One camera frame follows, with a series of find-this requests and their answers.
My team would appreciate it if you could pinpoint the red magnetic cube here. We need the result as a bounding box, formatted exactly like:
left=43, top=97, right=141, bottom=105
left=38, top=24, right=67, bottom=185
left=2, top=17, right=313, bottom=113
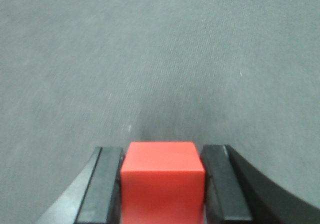
left=120, top=141, right=205, bottom=224

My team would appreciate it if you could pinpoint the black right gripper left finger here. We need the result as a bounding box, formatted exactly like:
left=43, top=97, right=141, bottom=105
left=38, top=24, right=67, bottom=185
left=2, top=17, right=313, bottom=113
left=36, top=146, right=124, bottom=224

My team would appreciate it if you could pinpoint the dark grey carpet mat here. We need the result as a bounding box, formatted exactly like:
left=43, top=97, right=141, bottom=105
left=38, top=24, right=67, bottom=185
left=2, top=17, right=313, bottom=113
left=0, top=0, right=320, bottom=224

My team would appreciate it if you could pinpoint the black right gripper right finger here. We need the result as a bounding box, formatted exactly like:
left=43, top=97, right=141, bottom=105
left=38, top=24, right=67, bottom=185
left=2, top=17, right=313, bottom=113
left=200, top=144, right=320, bottom=224

